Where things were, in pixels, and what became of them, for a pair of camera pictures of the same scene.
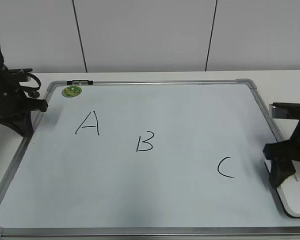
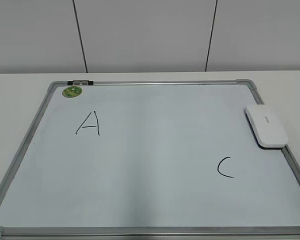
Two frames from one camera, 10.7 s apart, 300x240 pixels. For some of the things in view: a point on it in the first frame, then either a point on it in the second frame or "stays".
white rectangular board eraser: x=294 y=191 to x=268 y=132
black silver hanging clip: x=80 y=82 stays
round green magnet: x=71 y=91 stays
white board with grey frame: x=178 y=159 stays
